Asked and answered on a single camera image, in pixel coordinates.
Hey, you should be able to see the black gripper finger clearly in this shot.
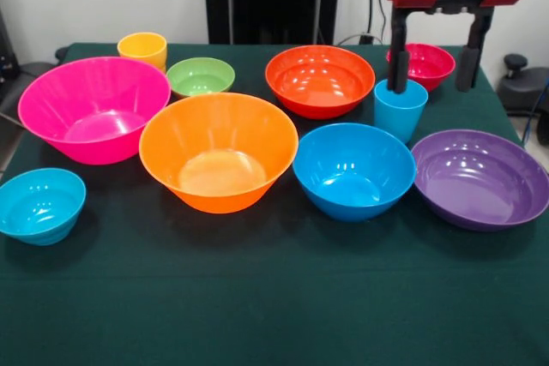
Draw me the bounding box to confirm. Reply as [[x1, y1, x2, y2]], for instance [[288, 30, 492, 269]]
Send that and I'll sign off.
[[388, 5, 434, 95], [455, 8, 495, 93]]

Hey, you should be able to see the large orange bowl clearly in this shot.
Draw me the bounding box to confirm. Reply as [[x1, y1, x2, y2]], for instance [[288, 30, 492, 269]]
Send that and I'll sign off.
[[138, 92, 300, 215]]

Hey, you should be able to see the small teal bowl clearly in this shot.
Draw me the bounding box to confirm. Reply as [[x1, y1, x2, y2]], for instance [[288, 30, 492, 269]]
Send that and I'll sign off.
[[0, 167, 87, 247]]

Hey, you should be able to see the small crimson bowl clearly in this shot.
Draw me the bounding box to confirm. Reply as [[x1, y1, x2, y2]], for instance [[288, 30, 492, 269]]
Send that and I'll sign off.
[[385, 42, 457, 93]]

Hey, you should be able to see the blue cup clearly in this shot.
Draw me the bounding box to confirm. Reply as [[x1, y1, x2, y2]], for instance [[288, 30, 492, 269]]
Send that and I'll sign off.
[[373, 77, 430, 146]]

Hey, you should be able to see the red-orange bowl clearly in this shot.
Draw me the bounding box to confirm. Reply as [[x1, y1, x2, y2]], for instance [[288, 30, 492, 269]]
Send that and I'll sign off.
[[264, 44, 377, 121]]

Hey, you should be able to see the medium blue bowl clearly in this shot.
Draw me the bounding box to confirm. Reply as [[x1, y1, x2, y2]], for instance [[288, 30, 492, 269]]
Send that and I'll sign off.
[[292, 122, 418, 224]]

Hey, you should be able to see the purple bowl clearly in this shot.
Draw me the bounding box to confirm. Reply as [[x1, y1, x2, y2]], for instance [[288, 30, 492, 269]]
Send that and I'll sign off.
[[410, 129, 549, 232]]

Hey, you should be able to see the small green bowl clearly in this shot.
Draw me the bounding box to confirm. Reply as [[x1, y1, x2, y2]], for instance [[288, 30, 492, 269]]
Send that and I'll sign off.
[[166, 57, 237, 99]]

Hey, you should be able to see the yellow cup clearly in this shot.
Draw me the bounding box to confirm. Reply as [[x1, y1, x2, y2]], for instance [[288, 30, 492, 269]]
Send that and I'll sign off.
[[117, 31, 168, 75]]

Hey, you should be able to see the dark green tablecloth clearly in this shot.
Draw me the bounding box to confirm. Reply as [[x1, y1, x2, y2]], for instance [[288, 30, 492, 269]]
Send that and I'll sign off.
[[0, 42, 549, 366]]

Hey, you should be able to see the large pink bowl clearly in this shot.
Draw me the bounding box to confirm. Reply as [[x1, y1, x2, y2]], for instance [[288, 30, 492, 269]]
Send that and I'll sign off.
[[16, 56, 172, 166]]

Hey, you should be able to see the black equipment box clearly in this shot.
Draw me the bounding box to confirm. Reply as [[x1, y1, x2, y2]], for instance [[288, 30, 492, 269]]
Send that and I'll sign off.
[[0, 9, 19, 80]]

